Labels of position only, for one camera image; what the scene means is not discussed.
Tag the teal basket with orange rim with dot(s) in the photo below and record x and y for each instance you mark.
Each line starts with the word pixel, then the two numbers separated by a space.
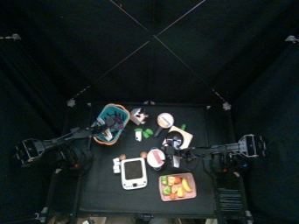
pixel 122 112

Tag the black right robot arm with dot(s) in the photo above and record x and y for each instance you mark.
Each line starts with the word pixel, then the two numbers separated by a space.
pixel 230 148

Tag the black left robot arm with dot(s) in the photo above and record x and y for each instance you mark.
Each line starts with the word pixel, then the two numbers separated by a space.
pixel 51 142

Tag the dark red toy food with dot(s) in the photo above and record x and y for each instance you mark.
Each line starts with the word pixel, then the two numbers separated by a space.
pixel 118 126

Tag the white striped toy package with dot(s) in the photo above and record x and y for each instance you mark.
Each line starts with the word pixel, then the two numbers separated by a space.
pixel 107 136

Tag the wooden cutting board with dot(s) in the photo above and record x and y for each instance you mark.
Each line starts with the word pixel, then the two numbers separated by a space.
pixel 188 135

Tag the white pot with red food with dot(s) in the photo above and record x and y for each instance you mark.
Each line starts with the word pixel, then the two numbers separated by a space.
pixel 157 158

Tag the small green toy piece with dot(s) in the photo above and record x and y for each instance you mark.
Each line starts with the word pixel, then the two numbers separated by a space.
pixel 184 127

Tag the green toy leaf vegetable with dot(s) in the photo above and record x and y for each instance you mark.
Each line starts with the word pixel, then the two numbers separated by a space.
pixel 148 133

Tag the brown toy egg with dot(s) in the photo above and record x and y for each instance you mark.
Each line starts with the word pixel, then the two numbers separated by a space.
pixel 144 155
pixel 123 157

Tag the white and green toy vegetable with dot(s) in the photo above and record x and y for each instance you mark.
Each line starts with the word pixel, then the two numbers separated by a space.
pixel 138 134

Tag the small pan with white dish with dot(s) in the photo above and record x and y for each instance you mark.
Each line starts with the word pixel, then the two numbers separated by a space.
pixel 166 120

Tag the orange toy fruit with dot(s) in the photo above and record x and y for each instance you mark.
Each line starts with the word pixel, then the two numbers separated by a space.
pixel 178 180

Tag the green toy pepper piece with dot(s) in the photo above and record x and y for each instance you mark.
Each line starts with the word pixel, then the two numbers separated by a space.
pixel 165 179

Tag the yellow toy corn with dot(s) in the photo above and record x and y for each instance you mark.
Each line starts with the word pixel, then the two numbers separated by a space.
pixel 172 180

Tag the yellow toy banana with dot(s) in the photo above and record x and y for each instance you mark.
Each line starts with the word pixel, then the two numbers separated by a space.
pixel 188 185

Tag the white toy cube stack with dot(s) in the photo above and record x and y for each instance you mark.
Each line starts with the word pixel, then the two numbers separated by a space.
pixel 117 165

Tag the yellow toy lemon half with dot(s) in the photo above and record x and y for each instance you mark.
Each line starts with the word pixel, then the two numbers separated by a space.
pixel 174 189

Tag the green toy pear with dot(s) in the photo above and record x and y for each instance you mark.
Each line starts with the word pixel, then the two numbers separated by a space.
pixel 168 190

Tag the orange toy carrot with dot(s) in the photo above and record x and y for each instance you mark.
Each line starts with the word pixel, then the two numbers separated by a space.
pixel 173 196

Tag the pink tray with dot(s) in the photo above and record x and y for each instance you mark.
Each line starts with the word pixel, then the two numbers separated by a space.
pixel 192 196

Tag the metal frame clamp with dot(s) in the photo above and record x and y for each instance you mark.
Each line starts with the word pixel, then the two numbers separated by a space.
pixel 226 106
pixel 148 102
pixel 71 102
pixel 14 37
pixel 292 38

